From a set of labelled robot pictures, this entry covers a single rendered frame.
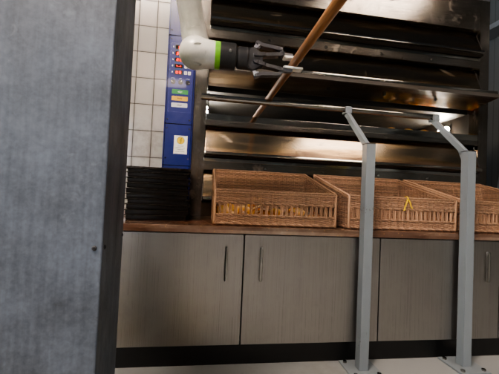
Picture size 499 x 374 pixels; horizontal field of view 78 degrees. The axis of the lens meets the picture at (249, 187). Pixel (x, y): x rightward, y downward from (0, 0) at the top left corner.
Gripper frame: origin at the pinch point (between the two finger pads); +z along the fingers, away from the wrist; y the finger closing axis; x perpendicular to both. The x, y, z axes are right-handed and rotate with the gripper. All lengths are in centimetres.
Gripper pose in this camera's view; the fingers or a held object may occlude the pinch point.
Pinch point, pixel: (292, 64)
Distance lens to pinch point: 119.9
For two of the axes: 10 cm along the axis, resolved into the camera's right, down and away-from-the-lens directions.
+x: 1.4, -0.2, -9.9
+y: -0.5, 10.0, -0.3
